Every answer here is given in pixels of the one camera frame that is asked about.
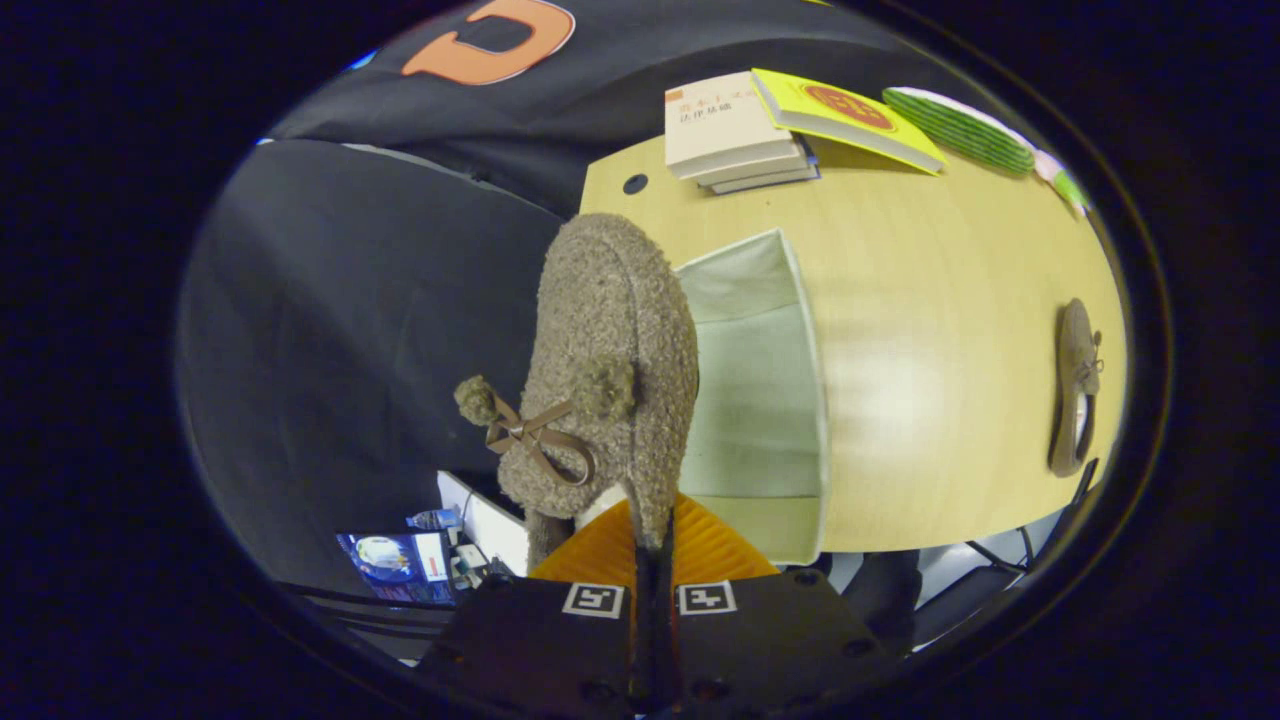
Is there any yellow book with red label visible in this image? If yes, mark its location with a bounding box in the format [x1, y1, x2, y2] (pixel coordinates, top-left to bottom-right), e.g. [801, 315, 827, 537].
[750, 67, 948, 177]

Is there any blue printed poster board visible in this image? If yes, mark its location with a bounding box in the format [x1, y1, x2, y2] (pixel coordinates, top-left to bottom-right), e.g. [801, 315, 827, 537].
[336, 531, 457, 607]

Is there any white fabric storage box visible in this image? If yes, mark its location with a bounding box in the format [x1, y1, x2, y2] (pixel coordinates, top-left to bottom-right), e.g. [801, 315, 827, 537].
[674, 229, 832, 567]

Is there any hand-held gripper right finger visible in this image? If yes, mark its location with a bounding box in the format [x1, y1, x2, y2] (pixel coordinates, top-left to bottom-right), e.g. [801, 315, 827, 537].
[656, 493, 893, 717]

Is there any beige cover book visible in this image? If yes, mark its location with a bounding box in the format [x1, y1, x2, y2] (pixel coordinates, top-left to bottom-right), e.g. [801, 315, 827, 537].
[664, 70, 801, 181]

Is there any white flat board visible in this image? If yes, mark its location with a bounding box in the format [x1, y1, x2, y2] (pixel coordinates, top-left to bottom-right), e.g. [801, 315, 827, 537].
[436, 469, 532, 578]

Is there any blue cover book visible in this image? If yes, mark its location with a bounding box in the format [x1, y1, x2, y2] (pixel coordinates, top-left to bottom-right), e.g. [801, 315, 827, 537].
[708, 135, 823, 196]

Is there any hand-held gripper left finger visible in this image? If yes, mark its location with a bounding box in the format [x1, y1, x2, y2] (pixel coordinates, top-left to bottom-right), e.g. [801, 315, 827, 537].
[413, 498, 643, 717]

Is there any white-edged thin book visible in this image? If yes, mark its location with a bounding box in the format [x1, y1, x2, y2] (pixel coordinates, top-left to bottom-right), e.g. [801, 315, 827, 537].
[697, 150, 813, 188]

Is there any pink and green plush toy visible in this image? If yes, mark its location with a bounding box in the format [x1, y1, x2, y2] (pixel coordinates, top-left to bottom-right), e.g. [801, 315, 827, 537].
[1033, 149, 1093, 217]

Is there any brown fuzzy shoe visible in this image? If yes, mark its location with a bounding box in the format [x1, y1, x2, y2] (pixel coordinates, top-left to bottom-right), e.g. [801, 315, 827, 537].
[1047, 297, 1105, 479]
[454, 212, 700, 573]

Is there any watermelon slice plush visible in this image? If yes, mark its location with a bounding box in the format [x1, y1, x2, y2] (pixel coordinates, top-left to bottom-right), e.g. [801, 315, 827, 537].
[881, 86, 1037, 177]

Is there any black cable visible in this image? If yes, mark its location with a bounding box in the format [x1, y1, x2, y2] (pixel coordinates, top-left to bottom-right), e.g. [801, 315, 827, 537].
[963, 457, 1101, 578]

